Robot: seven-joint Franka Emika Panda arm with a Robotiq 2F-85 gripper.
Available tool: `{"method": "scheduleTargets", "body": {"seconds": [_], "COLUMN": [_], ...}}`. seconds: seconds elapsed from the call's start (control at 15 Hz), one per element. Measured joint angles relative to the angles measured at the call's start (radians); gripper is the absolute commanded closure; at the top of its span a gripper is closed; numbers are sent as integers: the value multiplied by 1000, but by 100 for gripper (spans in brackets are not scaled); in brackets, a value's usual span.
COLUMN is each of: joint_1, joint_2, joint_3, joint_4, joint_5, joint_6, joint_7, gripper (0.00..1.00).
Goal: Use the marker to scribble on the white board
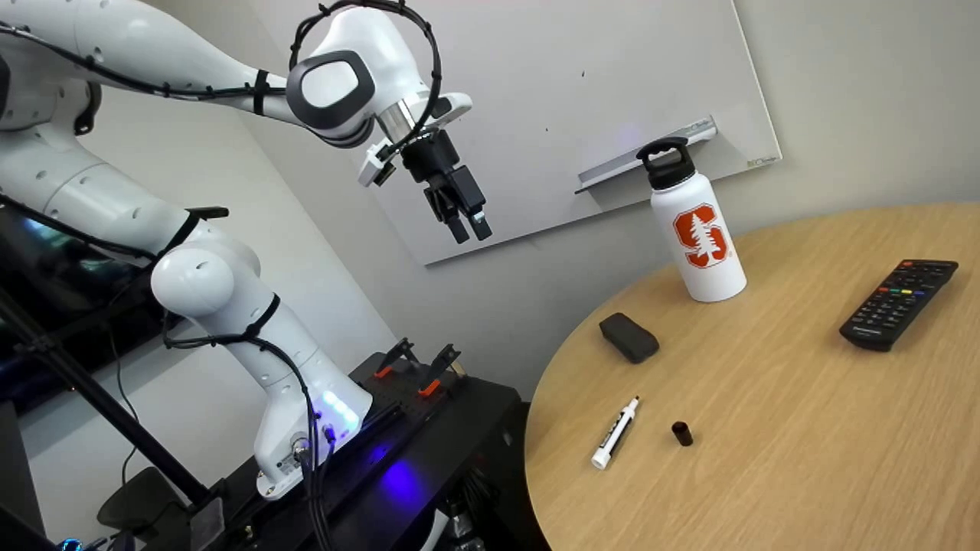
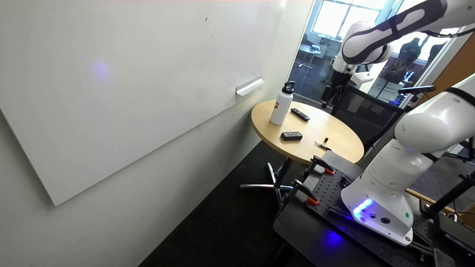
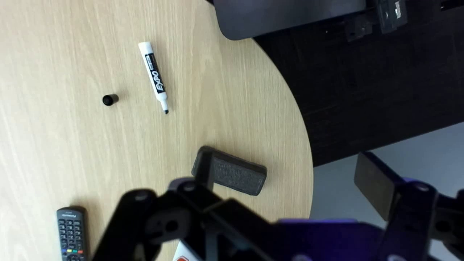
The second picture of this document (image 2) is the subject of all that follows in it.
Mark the whiteboard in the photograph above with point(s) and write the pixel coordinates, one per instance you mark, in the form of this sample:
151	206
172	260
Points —
130	81

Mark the round table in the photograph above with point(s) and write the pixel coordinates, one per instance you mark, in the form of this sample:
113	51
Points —
308	51

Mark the black mesh office chair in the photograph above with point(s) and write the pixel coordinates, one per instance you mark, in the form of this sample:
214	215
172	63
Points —
371	115

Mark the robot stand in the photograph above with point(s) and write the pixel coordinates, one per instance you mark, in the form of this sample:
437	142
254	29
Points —
319	230

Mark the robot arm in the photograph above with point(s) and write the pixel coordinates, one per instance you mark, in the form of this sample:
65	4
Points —
419	133

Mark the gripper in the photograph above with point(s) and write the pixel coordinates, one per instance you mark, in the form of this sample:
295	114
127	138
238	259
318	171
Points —
339	79

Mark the black remote control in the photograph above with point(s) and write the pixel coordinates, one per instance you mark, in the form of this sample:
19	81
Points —
300	114

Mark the window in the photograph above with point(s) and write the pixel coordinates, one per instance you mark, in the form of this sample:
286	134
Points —
345	16

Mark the black marker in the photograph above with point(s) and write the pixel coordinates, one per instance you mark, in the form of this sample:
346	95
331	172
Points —
323	147

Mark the whiteboard marker tray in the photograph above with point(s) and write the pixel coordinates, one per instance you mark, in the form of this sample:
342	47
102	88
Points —
249	86

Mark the small black device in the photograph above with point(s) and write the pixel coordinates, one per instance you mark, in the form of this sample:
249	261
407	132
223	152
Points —
291	136

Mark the wooden door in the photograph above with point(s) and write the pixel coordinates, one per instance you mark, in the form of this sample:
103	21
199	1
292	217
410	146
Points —
458	66

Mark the white water bottle black lid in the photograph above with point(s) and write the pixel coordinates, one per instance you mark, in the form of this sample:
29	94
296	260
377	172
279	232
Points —
281	107

